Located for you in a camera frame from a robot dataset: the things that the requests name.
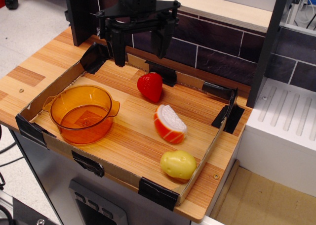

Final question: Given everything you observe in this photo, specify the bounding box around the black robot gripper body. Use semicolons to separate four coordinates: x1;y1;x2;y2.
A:
96;0;181;40

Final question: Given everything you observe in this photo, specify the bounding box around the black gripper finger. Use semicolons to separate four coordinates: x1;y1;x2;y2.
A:
106;29;125;67
151;23;174;59

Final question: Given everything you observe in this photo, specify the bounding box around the orange transparent plastic pot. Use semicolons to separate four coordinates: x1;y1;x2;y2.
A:
42;85;120;145

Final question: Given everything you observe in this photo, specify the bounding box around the salmon sushi toy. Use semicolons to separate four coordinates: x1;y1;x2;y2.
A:
154;104;188;143

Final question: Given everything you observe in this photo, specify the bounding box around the cardboard fence with black tape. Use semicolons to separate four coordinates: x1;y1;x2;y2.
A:
16;44;251;218

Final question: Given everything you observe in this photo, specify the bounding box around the red toy strawberry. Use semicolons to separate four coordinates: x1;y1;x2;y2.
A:
137;72;163;103

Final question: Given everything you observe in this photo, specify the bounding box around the black caster wheel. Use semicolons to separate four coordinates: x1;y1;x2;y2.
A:
4;0;19;10

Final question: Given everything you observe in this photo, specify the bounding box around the yellow toy potato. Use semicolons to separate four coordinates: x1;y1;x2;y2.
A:
160;150;197;180

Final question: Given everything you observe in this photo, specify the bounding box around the white toy sink drainboard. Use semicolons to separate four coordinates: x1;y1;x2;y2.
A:
237;79;316;196

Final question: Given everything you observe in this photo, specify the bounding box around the grey oven control panel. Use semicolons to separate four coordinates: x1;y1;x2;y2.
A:
69;180;128;225

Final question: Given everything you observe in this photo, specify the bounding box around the dark grey vertical post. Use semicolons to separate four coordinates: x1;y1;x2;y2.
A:
246;0;287;108

